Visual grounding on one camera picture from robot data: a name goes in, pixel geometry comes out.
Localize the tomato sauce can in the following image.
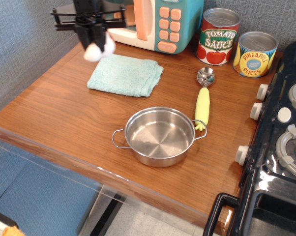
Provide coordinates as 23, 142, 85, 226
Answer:
197, 8, 240, 65

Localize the white plush mushroom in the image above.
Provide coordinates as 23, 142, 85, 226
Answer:
84, 32, 116, 62

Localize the black toy stove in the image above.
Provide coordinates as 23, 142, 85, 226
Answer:
203, 42, 296, 236

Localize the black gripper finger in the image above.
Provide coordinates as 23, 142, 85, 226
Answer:
91, 24, 107, 52
74, 24, 92, 50

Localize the orange brush object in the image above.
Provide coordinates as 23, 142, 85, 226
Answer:
0, 213, 25, 236

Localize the toy microwave teal and white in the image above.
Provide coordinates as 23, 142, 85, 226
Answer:
108, 0, 204, 55

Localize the stainless steel pot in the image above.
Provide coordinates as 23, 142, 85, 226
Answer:
112, 107, 207, 168

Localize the spoon with yellow handle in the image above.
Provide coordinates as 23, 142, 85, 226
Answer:
194, 67, 215, 131

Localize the orange microwave plate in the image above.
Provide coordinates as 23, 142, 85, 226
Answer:
123, 4, 136, 27

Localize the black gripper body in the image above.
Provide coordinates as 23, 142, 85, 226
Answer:
50, 0, 127, 34

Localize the pineapple slices can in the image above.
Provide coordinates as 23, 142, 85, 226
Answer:
233, 31, 278, 78

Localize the light blue folded cloth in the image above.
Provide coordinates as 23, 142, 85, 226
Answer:
87, 55, 164, 97

